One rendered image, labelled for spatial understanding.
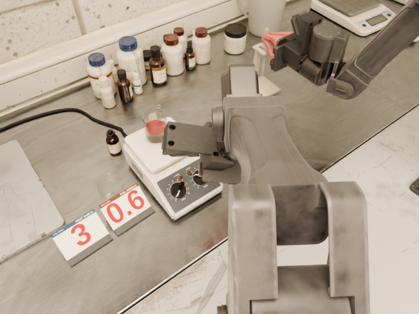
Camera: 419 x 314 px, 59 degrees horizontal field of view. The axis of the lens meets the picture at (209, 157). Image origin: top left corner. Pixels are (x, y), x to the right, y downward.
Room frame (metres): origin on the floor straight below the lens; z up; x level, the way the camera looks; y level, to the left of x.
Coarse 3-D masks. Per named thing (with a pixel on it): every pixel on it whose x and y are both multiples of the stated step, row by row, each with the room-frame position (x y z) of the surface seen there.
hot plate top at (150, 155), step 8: (168, 120) 0.61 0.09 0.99; (128, 136) 0.56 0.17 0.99; (136, 136) 0.56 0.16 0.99; (144, 136) 0.56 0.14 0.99; (128, 144) 0.54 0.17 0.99; (136, 144) 0.54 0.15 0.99; (144, 144) 0.54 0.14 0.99; (160, 144) 0.54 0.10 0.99; (136, 152) 0.51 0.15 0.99; (144, 152) 0.51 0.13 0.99; (152, 152) 0.51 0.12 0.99; (160, 152) 0.51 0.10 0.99; (144, 160) 0.49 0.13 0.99; (152, 160) 0.49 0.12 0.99; (160, 160) 0.49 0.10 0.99; (168, 160) 0.49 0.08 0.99; (176, 160) 0.50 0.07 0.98; (152, 168) 0.47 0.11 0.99; (160, 168) 0.47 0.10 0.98
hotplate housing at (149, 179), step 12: (132, 156) 0.52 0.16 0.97; (132, 168) 0.53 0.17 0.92; (144, 168) 0.49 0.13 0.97; (168, 168) 0.49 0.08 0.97; (180, 168) 0.49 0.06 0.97; (144, 180) 0.48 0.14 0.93; (156, 180) 0.46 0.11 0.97; (156, 192) 0.44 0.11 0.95; (216, 192) 0.46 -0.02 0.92; (168, 204) 0.42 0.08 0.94; (192, 204) 0.43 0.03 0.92; (180, 216) 0.41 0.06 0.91
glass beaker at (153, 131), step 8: (152, 104) 0.58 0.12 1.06; (160, 104) 0.58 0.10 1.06; (144, 112) 0.57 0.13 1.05; (152, 112) 0.58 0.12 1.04; (160, 112) 0.58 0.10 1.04; (144, 120) 0.54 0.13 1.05; (144, 128) 0.54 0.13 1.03; (152, 128) 0.53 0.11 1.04; (160, 128) 0.54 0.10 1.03; (152, 136) 0.53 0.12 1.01; (160, 136) 0.54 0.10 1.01; (152, 144) 0.54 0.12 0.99
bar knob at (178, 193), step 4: (176, 184) 0.45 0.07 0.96; (180, 184) 0.45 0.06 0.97; (184, 184) 0.45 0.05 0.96; (172, 188) 0.44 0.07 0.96; (176, 188) 0.45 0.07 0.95; (180, 188) 0.44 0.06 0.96; (184, 188) 0.45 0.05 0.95; (172, 192) 0.44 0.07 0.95; (176, 192) 0.43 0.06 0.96; (180, 192) 0.43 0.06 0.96; (184, 192) 0.44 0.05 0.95; (176, 196) 0.42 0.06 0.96; (180, 196) 0.43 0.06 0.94
